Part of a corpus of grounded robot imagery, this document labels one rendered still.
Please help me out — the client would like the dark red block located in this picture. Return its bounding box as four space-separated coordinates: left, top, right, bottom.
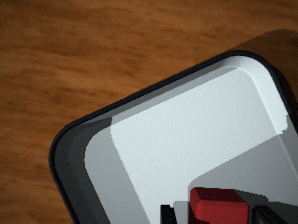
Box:
188 187 250 224

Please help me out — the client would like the white tray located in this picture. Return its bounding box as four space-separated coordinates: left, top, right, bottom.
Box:
48 50 298 224

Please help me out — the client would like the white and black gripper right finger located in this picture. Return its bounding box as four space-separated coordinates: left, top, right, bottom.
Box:
251 205 288 224

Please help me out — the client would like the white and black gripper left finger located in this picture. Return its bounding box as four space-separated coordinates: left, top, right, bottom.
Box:
160 205 177 224

